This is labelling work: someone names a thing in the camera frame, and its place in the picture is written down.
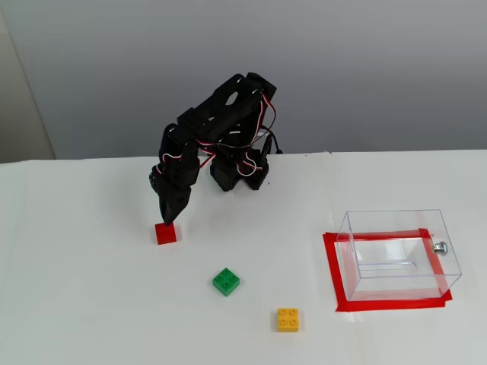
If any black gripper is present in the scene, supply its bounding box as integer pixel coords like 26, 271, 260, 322
148, 142, 202, 225

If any red lego brick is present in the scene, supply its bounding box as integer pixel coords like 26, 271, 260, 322
154, 222, 178, 246

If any green lego brick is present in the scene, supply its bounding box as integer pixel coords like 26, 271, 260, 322
212, 267, 241, 298

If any yellow lego brick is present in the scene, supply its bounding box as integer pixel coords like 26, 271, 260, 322
276, 307, 300, 334

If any silver box lock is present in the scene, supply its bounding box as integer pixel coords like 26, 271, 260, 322
429, 233, 450, 256

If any transparent plastic box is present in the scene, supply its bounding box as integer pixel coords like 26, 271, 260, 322
335, 208, 463, 302

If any red white black servo cable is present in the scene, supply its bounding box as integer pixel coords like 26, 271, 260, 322
161, 140, 220, 172
212, 90, 285, 178

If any red tape frame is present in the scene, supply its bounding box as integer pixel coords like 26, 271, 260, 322
322, 227, 454, 313

